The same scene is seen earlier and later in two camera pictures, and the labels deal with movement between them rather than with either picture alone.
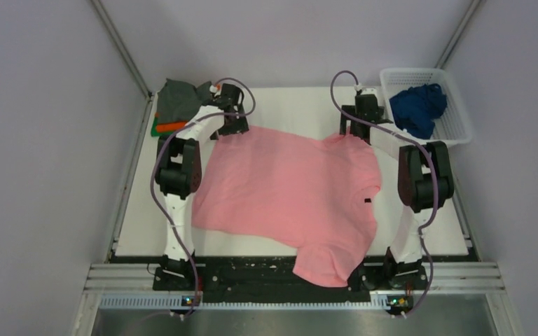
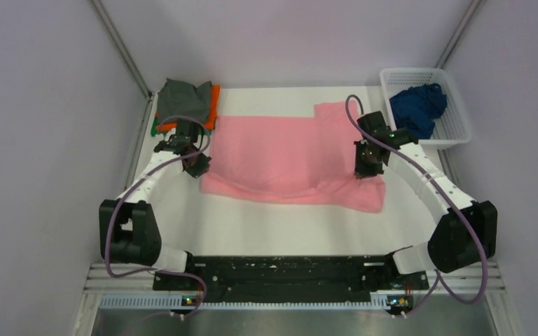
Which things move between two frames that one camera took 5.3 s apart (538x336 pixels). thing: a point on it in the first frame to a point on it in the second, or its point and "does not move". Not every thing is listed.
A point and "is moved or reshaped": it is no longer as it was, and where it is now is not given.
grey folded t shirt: x=177 y=101 does not move
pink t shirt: x=316 y=195 is moved or reshaped
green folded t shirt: x=153 y=130 does not move
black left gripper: x=239 y=125 to x=201 y=168
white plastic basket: x=453 y=127 does not move
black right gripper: x=344 y=124 to x=361 y=169
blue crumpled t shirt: x=415 y=109 does not move
